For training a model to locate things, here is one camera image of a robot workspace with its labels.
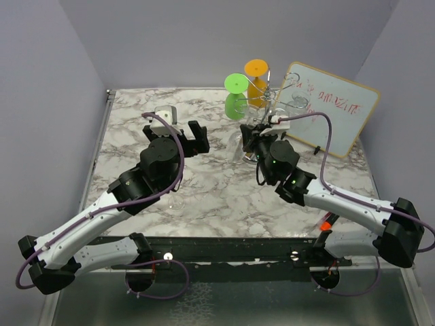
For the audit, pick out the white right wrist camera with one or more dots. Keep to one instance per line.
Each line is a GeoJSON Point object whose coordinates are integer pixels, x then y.
{"type": "Point", "coordinates": [275, 126]}

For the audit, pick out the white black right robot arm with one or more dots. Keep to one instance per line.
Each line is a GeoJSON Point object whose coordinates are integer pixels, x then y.
{"type": "Point", "coordinates": [392, 229]}

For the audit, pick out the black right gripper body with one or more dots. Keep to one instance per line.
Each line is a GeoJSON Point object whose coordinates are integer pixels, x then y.
{"type": "Point", "coordinates": [262, 145]}

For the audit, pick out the red orange marker pen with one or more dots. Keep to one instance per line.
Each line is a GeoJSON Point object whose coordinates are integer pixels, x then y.
{"type": "Point", "coordinates": [328, 221]}

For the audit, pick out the black front mounting bar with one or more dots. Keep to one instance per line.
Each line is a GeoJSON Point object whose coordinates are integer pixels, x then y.
{"type": "Point", "coordinates": [230, 260]}

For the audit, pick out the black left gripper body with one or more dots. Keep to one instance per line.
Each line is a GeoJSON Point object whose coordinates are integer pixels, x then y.
{"type": "Point", "coordinates": [192, 147]}

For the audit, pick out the yellow framed whiteboard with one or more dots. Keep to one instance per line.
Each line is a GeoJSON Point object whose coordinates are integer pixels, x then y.
{"type": "Point", "coordinates": [347, 103]}

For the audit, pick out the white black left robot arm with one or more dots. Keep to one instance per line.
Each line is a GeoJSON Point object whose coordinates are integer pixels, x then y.
{"type": "Point", "coordinates": [54, 260]}

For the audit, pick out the aluminium table edge rail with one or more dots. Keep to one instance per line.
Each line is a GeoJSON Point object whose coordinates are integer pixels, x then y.
{"type": "Point", "coordinates": [111, 94]}

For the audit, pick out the clear wine glass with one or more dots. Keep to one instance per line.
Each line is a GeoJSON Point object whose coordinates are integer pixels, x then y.
{"type": "Point", "coordinates": [277, 114]}
{"type": "Point", "coordinates": [176, 201]}
{"type": "Point", "coordinates": [235, 147]}

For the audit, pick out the green plastic wine glass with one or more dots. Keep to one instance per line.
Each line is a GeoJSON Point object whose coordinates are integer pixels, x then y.
{"type": "Point", "coordinates": [236, 85]}

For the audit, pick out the orange plastic wine glass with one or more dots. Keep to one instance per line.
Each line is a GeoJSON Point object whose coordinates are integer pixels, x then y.
{"type": "Point", "coordinates": [256, 68]}

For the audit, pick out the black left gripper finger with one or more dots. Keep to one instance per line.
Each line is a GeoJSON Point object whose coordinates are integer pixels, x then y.
{"type": "Point", "coordinates": [196, 129]}
{"type": "Point", "coordinates": [203, 146]}

